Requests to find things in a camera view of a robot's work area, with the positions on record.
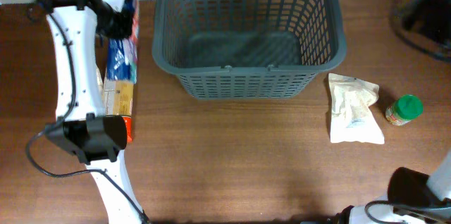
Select blue tea box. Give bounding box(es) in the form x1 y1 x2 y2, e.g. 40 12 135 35
106 0 140 84

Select orange spaghetti package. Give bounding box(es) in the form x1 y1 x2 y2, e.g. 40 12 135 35
102 78 135 143

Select grey plastic basket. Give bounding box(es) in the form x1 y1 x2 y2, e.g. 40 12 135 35
152 0 347 100

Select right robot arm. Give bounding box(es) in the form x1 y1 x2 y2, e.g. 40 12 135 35
328 0 450 223

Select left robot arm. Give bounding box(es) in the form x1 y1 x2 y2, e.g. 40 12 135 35
35 0 149 223

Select beige powder bag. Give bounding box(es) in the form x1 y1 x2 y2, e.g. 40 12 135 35
96 68 104 101

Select green lid spice jar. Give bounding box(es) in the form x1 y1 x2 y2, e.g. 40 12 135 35
385 94 424 126

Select beige food pouch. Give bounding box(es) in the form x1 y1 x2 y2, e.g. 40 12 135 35
328 73 385 144

